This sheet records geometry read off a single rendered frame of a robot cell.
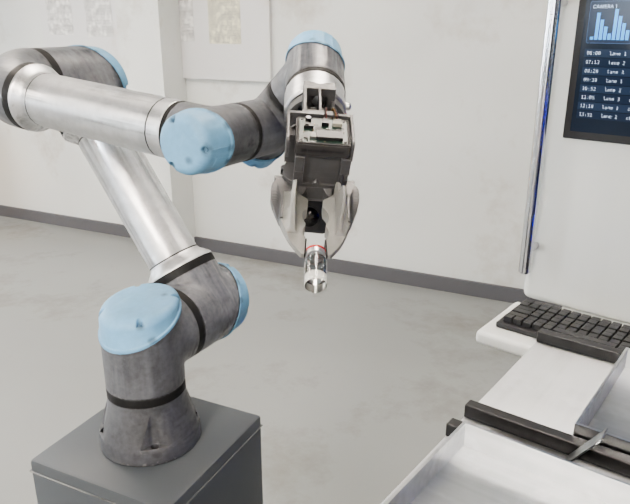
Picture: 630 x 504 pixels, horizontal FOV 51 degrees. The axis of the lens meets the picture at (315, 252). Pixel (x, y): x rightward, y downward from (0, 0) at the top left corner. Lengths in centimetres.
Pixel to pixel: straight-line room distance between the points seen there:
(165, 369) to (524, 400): 52
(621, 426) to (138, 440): 67
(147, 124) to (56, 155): 413
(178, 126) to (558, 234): 95
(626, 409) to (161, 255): 72
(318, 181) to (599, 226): 87
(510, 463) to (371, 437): 158
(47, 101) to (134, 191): 20
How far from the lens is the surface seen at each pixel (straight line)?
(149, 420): 101
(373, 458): 235
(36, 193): 521
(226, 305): 106
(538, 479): 88
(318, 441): 242
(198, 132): 77
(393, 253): 372
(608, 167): 145
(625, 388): 110
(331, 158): 70
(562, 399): 105
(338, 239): 66
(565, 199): 149
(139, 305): 97
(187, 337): 100
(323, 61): 84
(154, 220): 108
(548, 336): 119
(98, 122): 90
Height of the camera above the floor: 140
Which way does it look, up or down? 19 degrees down
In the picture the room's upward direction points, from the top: straight up
